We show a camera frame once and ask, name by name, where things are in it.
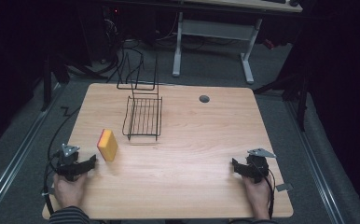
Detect small grey flat plate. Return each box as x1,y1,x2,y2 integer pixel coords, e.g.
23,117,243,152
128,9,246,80
275,182,294,192

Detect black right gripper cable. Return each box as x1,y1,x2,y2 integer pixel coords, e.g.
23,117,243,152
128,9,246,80
252,161,277,220

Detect yellow sponge with red side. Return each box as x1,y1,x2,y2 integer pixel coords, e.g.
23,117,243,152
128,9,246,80
96,128,119,162

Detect dark computer tower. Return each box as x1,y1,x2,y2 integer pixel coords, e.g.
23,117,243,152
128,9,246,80
102,5,125,63

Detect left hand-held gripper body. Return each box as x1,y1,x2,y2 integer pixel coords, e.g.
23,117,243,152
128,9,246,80
54,143,81,182

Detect black wire rack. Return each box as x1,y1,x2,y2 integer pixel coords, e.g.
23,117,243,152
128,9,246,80
116,51,164,142

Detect black metal stand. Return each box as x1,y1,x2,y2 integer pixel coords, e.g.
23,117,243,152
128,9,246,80
39,50,107,113
252,59,314,133

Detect white-legged desk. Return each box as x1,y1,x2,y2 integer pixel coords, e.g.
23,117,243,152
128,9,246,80
171,0,304,85

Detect person's left hand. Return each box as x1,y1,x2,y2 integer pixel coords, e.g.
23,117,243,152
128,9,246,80
53,172,88,209

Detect person's right hand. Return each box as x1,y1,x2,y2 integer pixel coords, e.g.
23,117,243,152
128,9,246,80
242,174,273,220

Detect small red object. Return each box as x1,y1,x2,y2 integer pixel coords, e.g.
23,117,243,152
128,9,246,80
262,38,276,50

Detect metal floor rail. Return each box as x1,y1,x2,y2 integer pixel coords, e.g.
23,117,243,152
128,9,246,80
284,99,347,224
0,82,62,218

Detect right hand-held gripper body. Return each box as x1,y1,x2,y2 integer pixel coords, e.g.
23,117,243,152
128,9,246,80
245,147,277,184

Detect black floor cables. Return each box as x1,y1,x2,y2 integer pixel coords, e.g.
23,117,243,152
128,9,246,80
64,18,177,84

